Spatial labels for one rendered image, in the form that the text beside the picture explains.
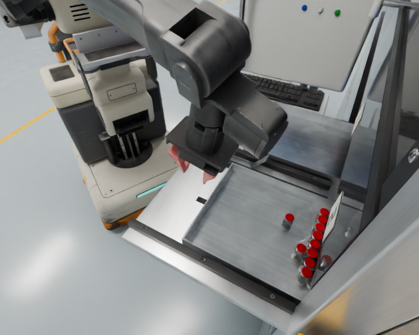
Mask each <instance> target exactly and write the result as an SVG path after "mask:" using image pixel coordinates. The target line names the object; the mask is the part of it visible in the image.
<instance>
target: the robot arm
mask: <svg viewBox="0 0 419 335"><path fill-rule="evenodd" d="M44 1H46V0H0V15H1V17H2V19H3V21H4V23H5V24H6V26H7V27H9V28H14V27H20V26H23V25H30V24H34V23H41V22H45V21H47V20H49V18H48V17H47V18H46V19H44V18H43V16H42V15H41V10H42V9H44V6H43V5H42V3H43V2H44ZM79 1H81V2H82V3H84V4H85V5H86V6H88V7H90V8H91V9H92V10H93V11H95V12H97V13H98V14H99V15H101V16H102V17H104V18H105V19H106V20H108V21H110V22H111V23H112V24H113V25H115V26H117V27H118V28H119V29H121V30H122V31H124V32H125V33H126V34H128V35H130V36H131V37H132V38H133V39H135V40H136V41H138V42H139V43H140V44H141V45H142V46H143V47H144V48H145V49H146V50H147V51H148V52H149V53H150V54H151V56H152V57H153V59H154V61H155V62H156V63H158V64H159V65H160V66H162V67H164V68H165V69H166V70H168V71H169V72H170V76H171V77H172V78H173V79H174V80H175V81H176V84H177V87H178V92H179V94H180V95H182V96H183V97H184V98H185V99H187V100H188V101H190V102H191V105H190V113H189V116H185V117H184V118H183V119H182V120H181V121H180V122H179V123H178V124H177V125H176V126H175V127H174V128H173V129H172V130H171V131H170V132H169V133H168V134H167V135H166V144H169V143H171V144H173V146H172V147H171V148H170V149H169V150H168V154H169V155H170V157H171V158H172V159H173V160H174V161H175V162H176V163H177V164H178V166H179V167H180V169H181V170H182V172H183V173H185V172H186V170H187V169H188V167H189V165H190V164H192V165H194V166H196V167H197V168H200V169H201V170H203V171H204V173H203V184H204V185H205V184H206V182H207V181H209V180H212V179H215V178H216V176H217V175H218V173H222V172H223V171H224V169H225V168H226V167H227V164H228V162H229V161H230V159H231V158H232V156H233V155H235V153H236V151H237V150H238V148H239V146H241V147H242V148H244V149H245V150H247V151H248V152H249V153H250V154H252V155H253V156H255V157H256V158H257V159H259V160H261V159H263V158H264V157H265V156H266V155H267V154H268V153H269V152H270V151H271V150H272V149H273V147H274V146H275V144H276V143H277V142H278V141H279V139H280V138H281V136H282V135H283V133H284V131H285V130H286V128H287V125H288V123H289V122H288V121H287V113H286V111H284V109H282V108H281V107H280V106H278V105H277V104H276V103H274V102H273V101H271V100H270V99H268V97H266V96H264V95H263V94H262V93H260V92H259V91H258V90H257V86H258V83H256V82H254V81H253V80H252V79H250V78H248V77H246V76H245V75H244V74H242V73H241V70H242V68H243V67H245V60H246V59H247V58H248V57H249V56H250V54H251V39H250V37H249V29H248V27H247V25H246V24H245V22H244V21H243V20H242V19H240V18H239V17H236V16H234V15H232V14H231V13H229V12H227V11H226V10H224V9H222V8H221V7H218V6H217V5H215V4H213V3H212V2H210V1H208V0H203V1H202V2H201V3H197V2H195V1H194V0H79ZM184 160H185V161H186V162H185V163H184Z"/></svg>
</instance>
